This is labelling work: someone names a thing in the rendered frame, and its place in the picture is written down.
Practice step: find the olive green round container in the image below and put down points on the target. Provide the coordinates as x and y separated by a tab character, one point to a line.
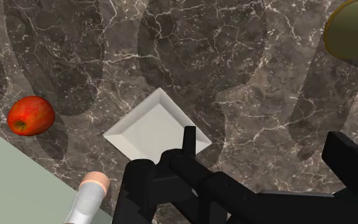
350	31

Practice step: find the red apple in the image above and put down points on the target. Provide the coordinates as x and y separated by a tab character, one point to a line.
31	115

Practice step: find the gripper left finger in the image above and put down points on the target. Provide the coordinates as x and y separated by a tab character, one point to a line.
178	183

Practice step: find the white cylinder with peach tip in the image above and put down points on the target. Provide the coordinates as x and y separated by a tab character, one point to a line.
88	198

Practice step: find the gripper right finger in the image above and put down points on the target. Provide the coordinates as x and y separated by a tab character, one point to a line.
352	164

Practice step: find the white square plate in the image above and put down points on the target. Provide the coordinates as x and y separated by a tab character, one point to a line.
154	133

